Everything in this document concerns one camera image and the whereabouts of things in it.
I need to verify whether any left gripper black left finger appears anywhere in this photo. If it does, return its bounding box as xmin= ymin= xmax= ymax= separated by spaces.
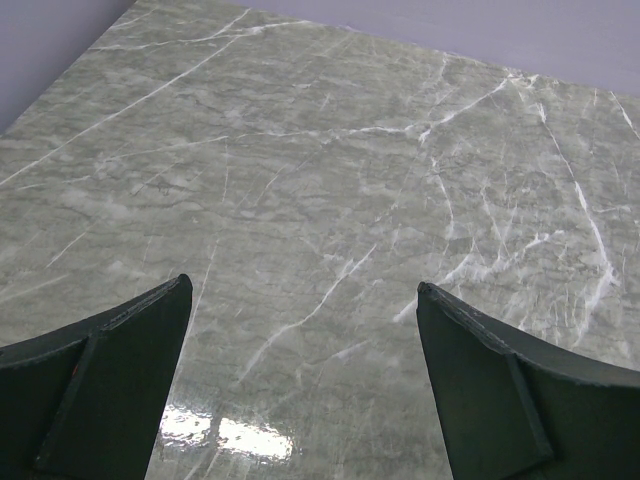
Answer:
xmin=1 ymin=274 xmax=193 ymax=479

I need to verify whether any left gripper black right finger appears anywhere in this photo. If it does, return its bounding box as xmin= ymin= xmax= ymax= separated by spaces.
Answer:
xmin=416 ymin=282 xmax=639 ymax=479

